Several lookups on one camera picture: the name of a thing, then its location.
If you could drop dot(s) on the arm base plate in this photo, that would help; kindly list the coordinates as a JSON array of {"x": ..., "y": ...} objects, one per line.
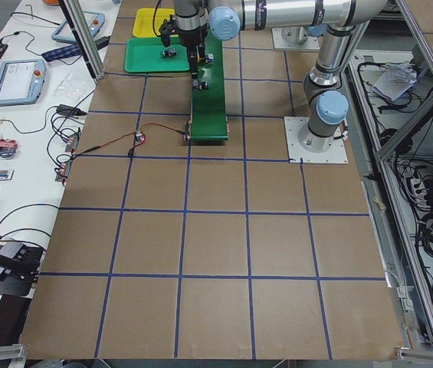
[
  {"x": 294, "y": 39},
  {"x": 304, "y": 147}
]

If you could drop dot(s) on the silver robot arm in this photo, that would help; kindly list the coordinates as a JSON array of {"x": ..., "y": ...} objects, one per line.
[
  {"x": 327, "y": 105},
  {"x": 226, "y": 19}
]

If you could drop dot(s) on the blue plaid pouch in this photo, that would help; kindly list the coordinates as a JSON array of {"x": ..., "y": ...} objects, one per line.
[{"x": 69, "y": 51}]

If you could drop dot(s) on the yellow plastic tray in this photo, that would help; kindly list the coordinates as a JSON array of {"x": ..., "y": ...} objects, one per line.
[{"x": 143, "y": 24}]

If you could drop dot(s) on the green conveyor belt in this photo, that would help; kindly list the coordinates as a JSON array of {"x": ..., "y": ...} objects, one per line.
[{"x": 208, "y": 121}]

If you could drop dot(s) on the green push button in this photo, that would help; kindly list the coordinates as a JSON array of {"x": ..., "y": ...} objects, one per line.
[
  {"x": 200, "y": 84},
  {"x": 169, "y": 53}
]

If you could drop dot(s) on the small red-lit circuit board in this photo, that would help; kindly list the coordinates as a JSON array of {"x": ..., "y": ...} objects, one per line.
[{"x": 140, "y": 137}]

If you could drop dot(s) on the aluminium frame post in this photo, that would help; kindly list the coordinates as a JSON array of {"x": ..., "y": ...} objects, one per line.
[{"x": 74, "y": 16}]

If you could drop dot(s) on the near blue teach pendant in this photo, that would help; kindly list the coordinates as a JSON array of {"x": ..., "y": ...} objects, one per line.
[{"x": 21, "y": 82}]

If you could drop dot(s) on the green plastic tray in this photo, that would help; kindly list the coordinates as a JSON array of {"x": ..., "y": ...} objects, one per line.
[{"x": 143, "y": 55}]

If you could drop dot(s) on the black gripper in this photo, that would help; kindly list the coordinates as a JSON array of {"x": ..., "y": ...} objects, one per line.
[{"x": 193, "y": 40}]

